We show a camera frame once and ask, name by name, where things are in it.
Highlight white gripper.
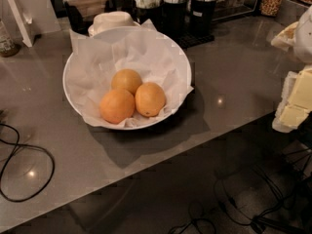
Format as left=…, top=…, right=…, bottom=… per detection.
left=271, top=6, right=312, bottom=133

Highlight orange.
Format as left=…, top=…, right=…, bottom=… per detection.
left=111, top=69, right=142, bottom=95
left=99, top=89, right=135, bottom=124
left=135, top=82, right=166, bottom=117

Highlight white bowl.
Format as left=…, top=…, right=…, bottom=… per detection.
left=61, top=25, right=193, bottom=131

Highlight black cup right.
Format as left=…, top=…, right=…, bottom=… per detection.
left=190, top=0, right=216, bottom=36

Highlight black cup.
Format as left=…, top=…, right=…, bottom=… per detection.
left=136, top=6, right=162, bottom=30
left=190, top=0, right=216, bottom=36
left=162, top=2, right=186, bottom=38

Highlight black tray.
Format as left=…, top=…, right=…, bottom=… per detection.
left=177, top=33, right=215, bottom=49

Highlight black cup middle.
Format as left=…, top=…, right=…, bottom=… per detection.
left=162, top=2, right=186, bottom=38

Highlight white paper liner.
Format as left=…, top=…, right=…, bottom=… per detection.
left=65, top=19, right=195, bottom=130

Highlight black cup left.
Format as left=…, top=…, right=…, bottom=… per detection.
left=136, top=6, right=162, bottom=30

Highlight white stand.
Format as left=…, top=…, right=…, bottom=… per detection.
left=7, top=0, right=34, bottom=48

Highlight glass bottle with label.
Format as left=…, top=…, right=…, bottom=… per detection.
left=0, top=20, right=19, bottom=58

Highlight black cables on floor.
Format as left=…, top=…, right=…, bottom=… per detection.
left=167, top=146, right=312, bottom=234

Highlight black cable on table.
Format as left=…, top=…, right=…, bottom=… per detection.
left=0, top=123, right=56, bottom=204

